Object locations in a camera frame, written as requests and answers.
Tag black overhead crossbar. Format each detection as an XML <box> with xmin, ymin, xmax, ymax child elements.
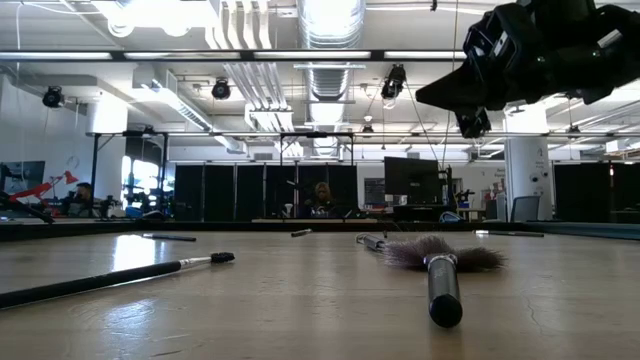
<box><xmin>0</xmin><ymin>48</ymin><xmax>467</xmax><ymax>63</ymax></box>

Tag dark notice board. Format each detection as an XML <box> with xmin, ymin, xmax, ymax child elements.
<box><xmin>363</xmin><ymin>178</ymin><xmax>386</xmax><ymax>206</ymax></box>

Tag black metal stand frame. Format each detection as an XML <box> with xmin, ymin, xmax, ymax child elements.
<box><xmin>88</xmin><ymin>130</ymin><xmax>170</xmax><ymax>221</ymax></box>

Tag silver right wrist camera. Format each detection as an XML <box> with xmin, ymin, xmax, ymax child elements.
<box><xmin>596</xmin><ymin>28</ymin><xmax>625</xmax><ymax>50</ymax></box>

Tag white ceiling pipe bundle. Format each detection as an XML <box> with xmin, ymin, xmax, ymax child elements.
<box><xmin>207</xmin><ymin>0</ymin><xmax>297</xmax><ymax>132</ymax></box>

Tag black brush silver ferrule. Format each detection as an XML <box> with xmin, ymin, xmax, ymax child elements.
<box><xmin>355</xmin><ymin>232</ymin><xmax>387</xmax><ymax>252</ymax></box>

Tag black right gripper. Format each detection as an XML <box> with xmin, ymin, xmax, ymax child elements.
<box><xmin>415</xmin><ymin>0</ymin><xmax>599</xmax><ymax>140</ymax></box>

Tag white rectangular air duct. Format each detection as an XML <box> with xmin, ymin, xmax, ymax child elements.
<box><xmin>130</xmin><ymin>67</ymin><xmax>247</xmax><ymax>154</ymax></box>

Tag black spoolie brush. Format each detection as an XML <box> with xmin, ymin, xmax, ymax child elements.
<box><xmin>0</xmin><ymin>251</ymin><xmax>236</xmax><ymax>310</ymax></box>

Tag grey office chair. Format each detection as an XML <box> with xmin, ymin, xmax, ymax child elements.
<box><xmin>509</xmin><ymin>195</ymin><xmax>542</xmax><ymax>223</ymax></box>

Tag black computer monitor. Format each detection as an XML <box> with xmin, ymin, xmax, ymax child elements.
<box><xmin>383</xmin><ymin>156</ymin><xmax>442</xmax><ymax>206</ymax></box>

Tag thin black makeup brush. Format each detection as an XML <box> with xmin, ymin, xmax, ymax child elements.
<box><xmin>473</xmin><ymin>229</ymin><xmax>546</xmax><ymax>238</ymax></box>
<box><xmin>141</xmin><ymin>232</ymin><xmax>198</xmax><ymax>243</ymax></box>

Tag black hanging spot lamp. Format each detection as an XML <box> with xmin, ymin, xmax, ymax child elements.
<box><xmin>380</xmin><ymin>63</ymin><xmax>407</xmax><ymax>101</ymax></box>

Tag black aluminium table frame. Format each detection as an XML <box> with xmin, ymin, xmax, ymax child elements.
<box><xmin>0</xmin><ymin>218</ymin><xmax>640</xmax><ymax>242</ymax></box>

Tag black partition panel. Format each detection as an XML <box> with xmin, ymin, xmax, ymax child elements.
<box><xmin>553</xmin><ymin>162</ymin><xmax>611</xmax><ymax>224</ymax></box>
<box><xmin>204</xmin><ymin>164</ymin><xmax>235</xmax><ymax>222</ymax></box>
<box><xmin>173</xmin><ymin>164</ymin><xmax>205</xmax><ymax>222</ymax></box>
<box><xmin>235</xmin><ymin>164</ymin><xmax>265</xmax><ymax>222</ymax></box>
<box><xmin>612</xmin><ymin>162</ymin><xmax>640</xmax><ymax>224</ymax></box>
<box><xmin>328</xmin><ymin>164</ymin><xmax>359</xmax><ymax>222</ymax></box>
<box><xmin>298</xmin><ymin>164</ymin><xmax>329</xmax><ymax>222</ymax></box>
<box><xmin>265</xmin><ymin>164</ymin><xmax>297</xmax><ymax>222</ymax></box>

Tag dark wall screen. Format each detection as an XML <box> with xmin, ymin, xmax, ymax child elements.
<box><xmin>0</xmin><ymin>160</ymin><xmax>46</xmax><ymax>194</ymax></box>

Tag black fan makeup brush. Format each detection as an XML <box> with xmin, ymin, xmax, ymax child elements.
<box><xmin>383</xmin><ymin>234</ymin><xmax>507</xmax><ymax>330</ymax></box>

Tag silver ceiling ventilation duct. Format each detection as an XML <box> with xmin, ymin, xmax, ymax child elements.
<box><xmin>296</xmin><ymin>0</ymin><xmax>367</xmax><ymax>157</ymax></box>

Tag red desk lamp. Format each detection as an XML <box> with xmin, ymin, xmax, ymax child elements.
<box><xmin>7</xmin><ymin>169</ymin><xmax>80</xmax><ymax>202</ymax></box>

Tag person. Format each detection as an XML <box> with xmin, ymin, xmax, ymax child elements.
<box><xmin>302</xmin><ymin>181</ymin><xmax>339</xmax><ymax>220</ymax></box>
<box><xmin>62</xmin><ymin>182</ymin><xmax>101</xmax><ymax>219</ymax></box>

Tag white round column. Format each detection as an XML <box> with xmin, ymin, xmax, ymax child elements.
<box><xmin>503</xmin><ymin>102</ymin><xmax>555</xmax><ymax>222</ymax></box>

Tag black ceiling spot lamp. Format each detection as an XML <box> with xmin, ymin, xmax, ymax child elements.
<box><xmin>41</xmin><ymin>85</ymin><xmax>66</xmax><ymax>109</ymax></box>
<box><xmin>210</xmin><ymin>77</ymin><xmax>232</xmax><ymax>101</ymax></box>

